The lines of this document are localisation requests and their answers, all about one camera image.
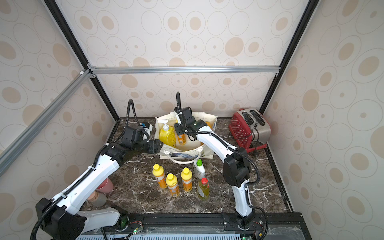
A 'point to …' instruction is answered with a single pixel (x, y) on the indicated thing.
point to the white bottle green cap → (199, 169)
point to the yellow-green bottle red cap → (203, 188)
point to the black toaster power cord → (254, 136)
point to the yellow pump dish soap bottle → (167, 135)
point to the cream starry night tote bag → (178, 148)
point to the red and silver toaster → (251, 128)
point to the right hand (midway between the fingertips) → (185, 123)
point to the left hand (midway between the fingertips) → (161, 142)
